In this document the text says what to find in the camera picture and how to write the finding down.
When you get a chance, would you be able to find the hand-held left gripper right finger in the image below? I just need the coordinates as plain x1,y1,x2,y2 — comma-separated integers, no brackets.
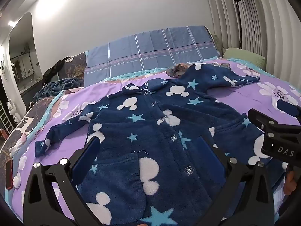
196,135,275,226

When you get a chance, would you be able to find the teal fleece blanket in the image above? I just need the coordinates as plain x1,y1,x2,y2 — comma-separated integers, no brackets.
33,76,81,103

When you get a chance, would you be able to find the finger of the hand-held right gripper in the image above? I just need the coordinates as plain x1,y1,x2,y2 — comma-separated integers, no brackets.
277,100,301,117
248,108,301,138

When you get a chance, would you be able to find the red phone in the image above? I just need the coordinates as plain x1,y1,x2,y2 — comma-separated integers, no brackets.
5,162,14,190

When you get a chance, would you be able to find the floral patterned cloth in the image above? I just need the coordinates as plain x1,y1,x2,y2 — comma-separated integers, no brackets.
166,62,232,78

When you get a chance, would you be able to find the person's right hand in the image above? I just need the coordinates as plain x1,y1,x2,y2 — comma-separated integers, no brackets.
283,169,301,196

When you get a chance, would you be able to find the blue plaid quilt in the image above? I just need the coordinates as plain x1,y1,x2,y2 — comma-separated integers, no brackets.
83,25,223,80

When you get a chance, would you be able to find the green pillow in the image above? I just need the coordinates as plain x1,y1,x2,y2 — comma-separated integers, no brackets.
222,47,266,69

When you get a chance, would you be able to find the white ladder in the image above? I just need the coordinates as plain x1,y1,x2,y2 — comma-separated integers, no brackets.
0,101,12,135

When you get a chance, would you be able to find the dark patterned bedspread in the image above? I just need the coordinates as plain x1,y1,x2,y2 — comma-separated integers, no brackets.
0,52,87,172

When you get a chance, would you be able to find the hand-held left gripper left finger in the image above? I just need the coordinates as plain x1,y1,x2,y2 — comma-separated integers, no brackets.
22,137,104,226

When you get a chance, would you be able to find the purple floral bed sheet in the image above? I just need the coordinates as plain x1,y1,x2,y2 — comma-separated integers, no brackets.
5,56,301,226

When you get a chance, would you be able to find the navy star print fleece jacket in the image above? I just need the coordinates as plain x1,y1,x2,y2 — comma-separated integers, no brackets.
35,62,288,226

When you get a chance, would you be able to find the black garment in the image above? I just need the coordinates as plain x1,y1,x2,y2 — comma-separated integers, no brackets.
42,56,71,87

